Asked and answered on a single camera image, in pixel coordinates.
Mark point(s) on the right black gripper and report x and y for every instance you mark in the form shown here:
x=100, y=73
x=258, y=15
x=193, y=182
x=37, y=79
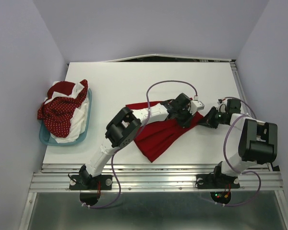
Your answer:
x=207, y=120

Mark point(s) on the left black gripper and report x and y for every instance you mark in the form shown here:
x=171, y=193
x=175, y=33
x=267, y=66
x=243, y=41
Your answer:
x=185, y=123

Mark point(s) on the plain red skirt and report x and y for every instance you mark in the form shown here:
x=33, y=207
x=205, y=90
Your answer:
x=157, y=137

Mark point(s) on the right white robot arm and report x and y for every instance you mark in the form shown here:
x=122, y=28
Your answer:
x=257, y=145

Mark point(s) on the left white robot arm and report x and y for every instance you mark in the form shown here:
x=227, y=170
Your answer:
x=123, y=129

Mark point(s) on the red polka dot skirt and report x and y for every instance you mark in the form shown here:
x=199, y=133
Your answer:
x=60, y=110

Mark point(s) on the teal plastic basket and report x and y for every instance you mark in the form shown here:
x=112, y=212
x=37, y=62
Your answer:
x=46, y=138

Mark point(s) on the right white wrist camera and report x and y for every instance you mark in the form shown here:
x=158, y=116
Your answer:
x=221, y=107

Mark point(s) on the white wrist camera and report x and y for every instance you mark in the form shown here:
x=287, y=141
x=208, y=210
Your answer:
x=196, y=106
x=221, y=107

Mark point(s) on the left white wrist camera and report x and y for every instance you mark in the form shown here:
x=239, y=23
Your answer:
x=196, y=106

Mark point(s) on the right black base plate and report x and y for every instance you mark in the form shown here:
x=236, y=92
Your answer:
x=209, y=181

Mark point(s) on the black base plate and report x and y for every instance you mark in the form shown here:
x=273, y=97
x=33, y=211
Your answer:
x=99, y=183
x=209, y=181

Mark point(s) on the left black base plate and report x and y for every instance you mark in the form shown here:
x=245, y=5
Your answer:
x=99, y=183

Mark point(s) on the aluminium frame rail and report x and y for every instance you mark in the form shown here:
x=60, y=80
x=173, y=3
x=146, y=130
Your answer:
x=160, y=195

